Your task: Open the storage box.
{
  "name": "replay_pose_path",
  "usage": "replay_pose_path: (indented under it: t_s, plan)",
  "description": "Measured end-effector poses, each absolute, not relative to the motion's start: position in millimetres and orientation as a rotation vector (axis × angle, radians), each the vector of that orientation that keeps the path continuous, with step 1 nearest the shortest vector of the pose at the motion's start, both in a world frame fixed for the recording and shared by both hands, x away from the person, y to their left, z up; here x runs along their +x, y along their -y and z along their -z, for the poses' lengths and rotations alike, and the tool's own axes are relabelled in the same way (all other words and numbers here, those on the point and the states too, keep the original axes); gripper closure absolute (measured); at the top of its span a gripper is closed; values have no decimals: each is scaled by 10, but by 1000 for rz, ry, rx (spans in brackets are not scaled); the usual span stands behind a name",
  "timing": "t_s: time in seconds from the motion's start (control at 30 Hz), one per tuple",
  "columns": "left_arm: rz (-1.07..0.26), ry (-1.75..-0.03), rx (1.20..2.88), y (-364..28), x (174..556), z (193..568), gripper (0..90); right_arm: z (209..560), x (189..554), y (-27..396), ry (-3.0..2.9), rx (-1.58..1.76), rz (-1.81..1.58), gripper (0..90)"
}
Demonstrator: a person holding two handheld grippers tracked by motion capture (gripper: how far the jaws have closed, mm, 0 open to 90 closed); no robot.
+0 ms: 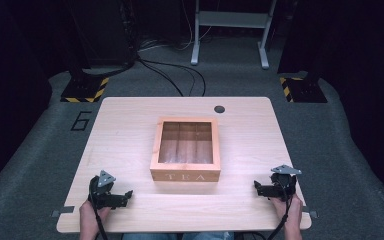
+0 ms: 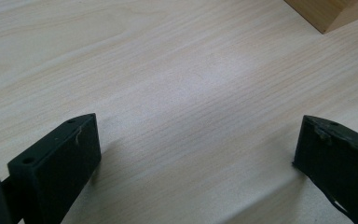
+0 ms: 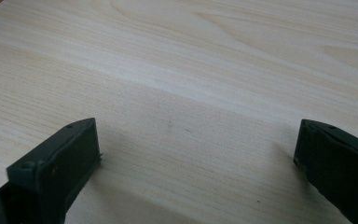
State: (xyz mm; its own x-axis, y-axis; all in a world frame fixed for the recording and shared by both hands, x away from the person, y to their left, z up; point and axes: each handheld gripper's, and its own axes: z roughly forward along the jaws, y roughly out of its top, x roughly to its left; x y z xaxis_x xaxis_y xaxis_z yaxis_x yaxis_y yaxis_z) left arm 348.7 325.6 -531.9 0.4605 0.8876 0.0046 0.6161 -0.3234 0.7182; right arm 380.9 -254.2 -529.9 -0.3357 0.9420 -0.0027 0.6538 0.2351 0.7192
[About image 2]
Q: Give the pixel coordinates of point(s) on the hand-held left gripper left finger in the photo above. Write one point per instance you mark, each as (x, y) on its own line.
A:
(56, 168)

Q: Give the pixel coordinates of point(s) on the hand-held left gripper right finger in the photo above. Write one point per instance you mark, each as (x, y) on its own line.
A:
(338, 165)

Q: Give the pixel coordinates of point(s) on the light wooden box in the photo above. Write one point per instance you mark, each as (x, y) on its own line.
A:
(329, 12)

